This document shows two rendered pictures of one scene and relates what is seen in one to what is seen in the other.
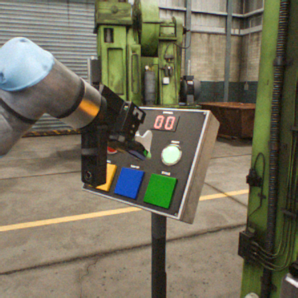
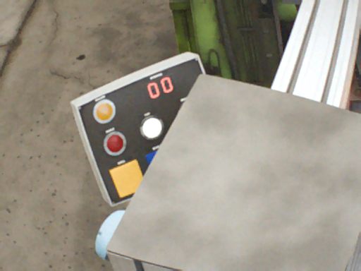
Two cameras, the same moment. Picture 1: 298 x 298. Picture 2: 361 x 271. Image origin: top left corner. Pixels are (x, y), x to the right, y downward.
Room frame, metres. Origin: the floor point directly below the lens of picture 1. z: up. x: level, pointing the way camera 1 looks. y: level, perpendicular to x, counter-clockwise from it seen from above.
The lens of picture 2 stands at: (-0.19, 1.31, 2.65)
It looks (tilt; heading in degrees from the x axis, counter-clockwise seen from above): 45 degrees down; 304
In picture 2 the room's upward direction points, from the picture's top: 9 degrees counter-clockwise
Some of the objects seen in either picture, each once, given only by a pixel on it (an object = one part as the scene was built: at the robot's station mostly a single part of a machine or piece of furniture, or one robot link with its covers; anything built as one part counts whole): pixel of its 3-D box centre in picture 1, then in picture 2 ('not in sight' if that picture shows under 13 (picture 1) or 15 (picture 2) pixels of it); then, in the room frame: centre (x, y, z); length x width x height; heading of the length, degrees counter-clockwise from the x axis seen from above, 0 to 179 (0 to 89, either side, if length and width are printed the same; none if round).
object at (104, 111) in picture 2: not in sight; (103, 111); (0.87, 0.08, 1.16); 0.05 x 0.03 x 0.04; 28
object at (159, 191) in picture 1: (160, 191); not in sight; (0.68, -0.03, 1.01); 0.07 x 0.05 x 0.07; 53
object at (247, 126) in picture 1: (235, 121); not in sight; (7.37, -2.22, 0.42); 1.89 x 1.20 x 0.85; 21
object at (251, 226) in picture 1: (249, 246); not in sight; (0.77, -0.30, 0.80); 0.06 x 0.03 x 0.14; 28
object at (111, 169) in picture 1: (103, 176); (127, 178); (0.80, 0.13, 1.01); 0.07 x 0.05 x 0.07; 53
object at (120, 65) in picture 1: (145, 78); not in sight; (5.71, 0.07, 1.45); 2.18 x 1.23 x 2.89; 111
